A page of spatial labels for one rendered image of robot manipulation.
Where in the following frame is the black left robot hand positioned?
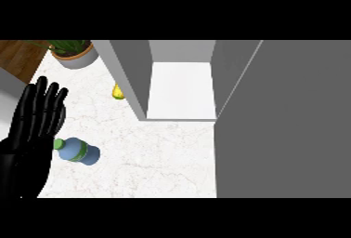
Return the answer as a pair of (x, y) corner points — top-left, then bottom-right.
(0, 75), (70, 199)

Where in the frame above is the blue water bottle green cap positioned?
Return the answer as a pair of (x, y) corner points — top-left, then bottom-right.
(52, 137), (102, 166)

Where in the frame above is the grey open cabinet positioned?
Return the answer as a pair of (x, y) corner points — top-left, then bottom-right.
(91, 40), (265, 122)

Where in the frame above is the dark grey cabinet door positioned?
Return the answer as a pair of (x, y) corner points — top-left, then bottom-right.
(214, 40), (351, 199)

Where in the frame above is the yellow pear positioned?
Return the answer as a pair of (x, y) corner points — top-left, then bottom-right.
(111, 83), (127, 100)

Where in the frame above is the potted green plant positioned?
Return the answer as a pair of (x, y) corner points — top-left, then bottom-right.
(29, 40), (101, 70)

